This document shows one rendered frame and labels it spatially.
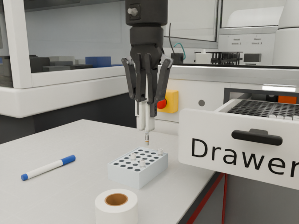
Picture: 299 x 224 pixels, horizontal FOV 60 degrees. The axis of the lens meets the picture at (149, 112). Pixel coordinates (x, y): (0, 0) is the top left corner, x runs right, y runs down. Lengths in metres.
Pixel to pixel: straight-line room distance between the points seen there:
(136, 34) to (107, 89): 0.81
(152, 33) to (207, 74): 0.32
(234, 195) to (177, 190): 0.39
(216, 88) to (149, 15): 0.36
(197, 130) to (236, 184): 0.43
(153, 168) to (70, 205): 0.19
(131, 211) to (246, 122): 0.24
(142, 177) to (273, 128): 0.27
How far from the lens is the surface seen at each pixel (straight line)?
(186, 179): 0.60
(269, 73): 0.79
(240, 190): 0.90
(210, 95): 0.83
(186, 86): 0.85
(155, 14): 0.56
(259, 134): 0.43
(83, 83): 1.22
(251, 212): 0.93
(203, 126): 0.49
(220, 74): 0.82
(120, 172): 0.57
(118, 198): 0.47
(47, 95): 1.09
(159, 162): 0.60
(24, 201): 0.57
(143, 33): 0.56
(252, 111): 0.65
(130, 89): 0.62
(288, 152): 0.47
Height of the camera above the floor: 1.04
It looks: 13 degrees down
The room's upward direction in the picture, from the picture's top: straight up
